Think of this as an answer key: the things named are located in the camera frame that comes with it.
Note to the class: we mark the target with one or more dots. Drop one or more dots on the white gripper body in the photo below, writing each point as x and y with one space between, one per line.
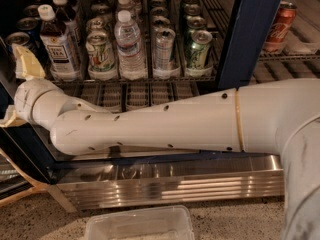
25 98

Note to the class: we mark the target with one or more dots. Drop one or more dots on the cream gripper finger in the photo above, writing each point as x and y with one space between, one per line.
11 118
27 65

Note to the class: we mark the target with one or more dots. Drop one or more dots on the blue pepsi can front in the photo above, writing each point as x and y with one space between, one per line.
20 38

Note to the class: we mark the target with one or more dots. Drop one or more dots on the blue pepsi can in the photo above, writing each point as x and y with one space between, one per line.
20 38
31 26

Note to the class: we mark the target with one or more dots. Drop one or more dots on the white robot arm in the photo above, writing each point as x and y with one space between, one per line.
280 118

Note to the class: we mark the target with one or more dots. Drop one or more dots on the white green soda can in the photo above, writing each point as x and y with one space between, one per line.
100 51

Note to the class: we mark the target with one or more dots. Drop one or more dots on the steel fridge bottom grille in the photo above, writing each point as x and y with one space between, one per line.
164 180

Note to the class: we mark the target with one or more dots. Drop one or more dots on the slim silver energy can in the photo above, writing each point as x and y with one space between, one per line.
164 43

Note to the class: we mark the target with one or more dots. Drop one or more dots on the green soda can front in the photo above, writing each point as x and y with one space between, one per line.
198 47

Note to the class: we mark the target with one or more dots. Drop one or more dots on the red coca cola can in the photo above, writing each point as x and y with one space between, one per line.
280 27

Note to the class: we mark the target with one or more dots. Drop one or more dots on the brown tea bottle front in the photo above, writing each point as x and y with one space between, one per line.
58 42

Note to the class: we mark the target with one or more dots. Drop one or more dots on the brown tea bottle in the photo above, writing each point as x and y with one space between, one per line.
58 42
67 14

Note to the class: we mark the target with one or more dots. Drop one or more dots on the clear water bottle front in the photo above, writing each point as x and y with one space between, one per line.
129 43

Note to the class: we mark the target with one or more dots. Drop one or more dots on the clear water bottle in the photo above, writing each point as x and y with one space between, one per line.
129 43
126 4

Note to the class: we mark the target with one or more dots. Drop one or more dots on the clear plastic bin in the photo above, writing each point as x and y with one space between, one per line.
158 223

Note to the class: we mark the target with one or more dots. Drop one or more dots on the top wire fridge shelf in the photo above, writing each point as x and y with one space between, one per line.
297 56

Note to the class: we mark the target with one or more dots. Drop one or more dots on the wire fridge shelf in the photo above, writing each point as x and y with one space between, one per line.
120 97
297 56

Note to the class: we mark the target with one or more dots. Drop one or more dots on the lower wire fridge shelf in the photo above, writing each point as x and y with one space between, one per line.
120 97

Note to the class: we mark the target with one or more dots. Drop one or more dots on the blue fridge door frame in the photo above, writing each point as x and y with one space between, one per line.
246 34

